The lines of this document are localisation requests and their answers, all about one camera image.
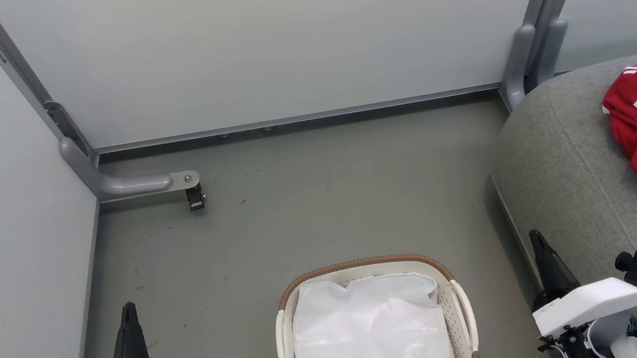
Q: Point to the grey partition bottom rail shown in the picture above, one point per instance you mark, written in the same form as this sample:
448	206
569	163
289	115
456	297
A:
90	280
290	119

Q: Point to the white plastic bag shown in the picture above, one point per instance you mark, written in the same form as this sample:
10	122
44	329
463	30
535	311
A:
366	330

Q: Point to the white grey right arm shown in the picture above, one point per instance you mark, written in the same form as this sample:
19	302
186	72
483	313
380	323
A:
621	343

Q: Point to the small black caster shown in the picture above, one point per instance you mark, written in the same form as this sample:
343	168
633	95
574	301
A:
195	198

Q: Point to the grey fabric sofa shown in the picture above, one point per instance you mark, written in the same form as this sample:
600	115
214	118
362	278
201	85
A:
571	168

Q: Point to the white basket with brown rim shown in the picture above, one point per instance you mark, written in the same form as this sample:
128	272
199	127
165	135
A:
360	264

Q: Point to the grey slim partition post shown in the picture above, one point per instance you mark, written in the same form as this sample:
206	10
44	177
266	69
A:
14	61

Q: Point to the grey partition foot bracket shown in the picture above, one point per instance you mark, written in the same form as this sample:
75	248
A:
123	186

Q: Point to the grey double partition post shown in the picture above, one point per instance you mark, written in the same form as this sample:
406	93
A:
536	27

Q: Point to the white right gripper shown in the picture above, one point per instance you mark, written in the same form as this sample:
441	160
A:
589	302

